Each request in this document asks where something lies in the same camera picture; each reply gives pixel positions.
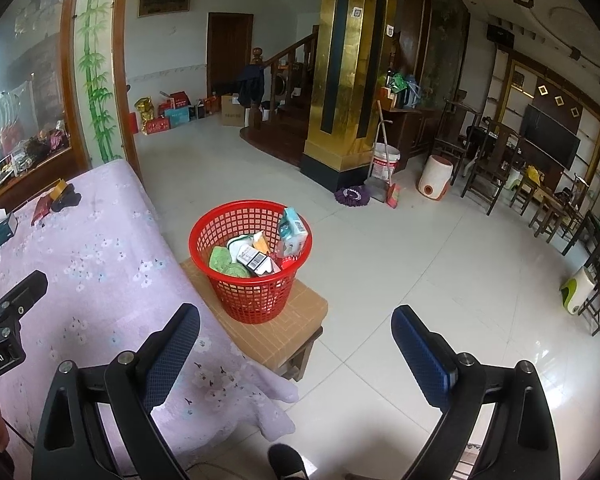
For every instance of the dark jacket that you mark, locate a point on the dark jacket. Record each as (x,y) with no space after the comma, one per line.
(250,85)

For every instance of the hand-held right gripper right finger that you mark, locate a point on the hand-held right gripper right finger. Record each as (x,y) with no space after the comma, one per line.
(422,355)

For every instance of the dark green tissue box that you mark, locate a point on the dark green tissue box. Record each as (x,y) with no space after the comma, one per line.
(0,235)

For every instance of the wooden stool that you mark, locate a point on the wooden stool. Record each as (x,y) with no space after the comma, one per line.
(280,335)

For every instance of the green white appliance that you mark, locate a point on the green white appliance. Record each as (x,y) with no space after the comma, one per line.
(576,290)

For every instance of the dark wooden chair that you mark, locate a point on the dark wooden chair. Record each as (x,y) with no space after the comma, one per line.
(485,180)
(450,149)

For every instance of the wooden counter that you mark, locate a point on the wooden counter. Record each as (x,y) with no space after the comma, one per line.
(55,165)

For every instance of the wooden staircase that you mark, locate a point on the wooden staircase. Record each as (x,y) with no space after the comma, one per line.
(290,115)

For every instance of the dark wooden cabinet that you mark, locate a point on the dark wooden cabinet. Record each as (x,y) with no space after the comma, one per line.
(410,135)

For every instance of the yellow tape roll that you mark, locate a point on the yellow tape roll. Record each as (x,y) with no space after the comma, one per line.
(57,191)

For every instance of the gold and black pillar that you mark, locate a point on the gold and black pillar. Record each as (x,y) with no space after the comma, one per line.
(335,85)

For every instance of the red plastic basket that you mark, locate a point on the red plastic basket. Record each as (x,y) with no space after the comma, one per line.
(250,300)

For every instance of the black pouch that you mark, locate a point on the black pouch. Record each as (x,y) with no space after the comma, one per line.
(67,202)

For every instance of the red packet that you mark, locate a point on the red packet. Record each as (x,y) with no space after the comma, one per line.
(42,210)

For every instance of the orange paper box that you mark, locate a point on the orange paper box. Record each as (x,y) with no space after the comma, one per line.
(261,244)

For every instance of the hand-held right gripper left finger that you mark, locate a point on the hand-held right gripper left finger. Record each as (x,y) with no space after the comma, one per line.
(172,355)

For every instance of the teal tissue pack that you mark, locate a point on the teal tissue pack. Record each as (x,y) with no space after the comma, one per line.
(292,232)

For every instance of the framed painting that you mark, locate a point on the framed painting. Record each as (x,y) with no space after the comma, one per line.
(163,1)

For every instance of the cardboard box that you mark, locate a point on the cardboard box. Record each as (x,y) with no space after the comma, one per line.
(232,112)

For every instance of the black television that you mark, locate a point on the black television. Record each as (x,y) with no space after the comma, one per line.
(550,137)

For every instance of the brown wooden door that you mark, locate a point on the brown wooden door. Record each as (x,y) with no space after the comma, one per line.
(230,55)

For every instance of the person's black shoe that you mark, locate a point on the person's black shoe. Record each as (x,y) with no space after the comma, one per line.
(286,462)

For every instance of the green bamboo wall decal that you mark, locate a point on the green bamboo wall decal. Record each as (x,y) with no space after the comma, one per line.
(100,95)

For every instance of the green towel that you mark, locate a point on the green towel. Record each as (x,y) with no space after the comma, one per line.
(220,260)

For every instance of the purple mop head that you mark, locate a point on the purple mop head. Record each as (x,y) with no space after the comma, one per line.
(351,196)

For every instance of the white bucket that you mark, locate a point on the white bucket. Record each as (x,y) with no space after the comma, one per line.
(382,165)

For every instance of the white orange plastic stool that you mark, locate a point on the white orange plastic stool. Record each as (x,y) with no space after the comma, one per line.
(434,177)

